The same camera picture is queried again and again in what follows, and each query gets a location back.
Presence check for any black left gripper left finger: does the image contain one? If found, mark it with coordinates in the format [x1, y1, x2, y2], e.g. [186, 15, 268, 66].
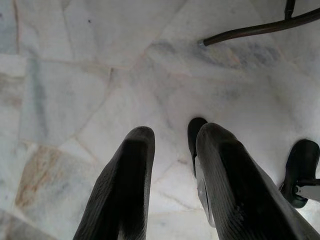
[71, 125, 156, 240]

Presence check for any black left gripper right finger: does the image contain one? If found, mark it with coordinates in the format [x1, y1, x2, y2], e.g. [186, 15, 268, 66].
[195, 122, 320, 240]

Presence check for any silver metal spoon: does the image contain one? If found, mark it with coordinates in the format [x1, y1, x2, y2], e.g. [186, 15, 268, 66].
[187, 116, 217, 228]

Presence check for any dark curved table leg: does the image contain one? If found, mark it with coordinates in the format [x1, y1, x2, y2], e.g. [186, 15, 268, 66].
[199, 9, 320, 48]

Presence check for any black table strut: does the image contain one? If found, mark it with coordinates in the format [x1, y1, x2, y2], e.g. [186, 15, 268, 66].
[284, 0, 297, 19]

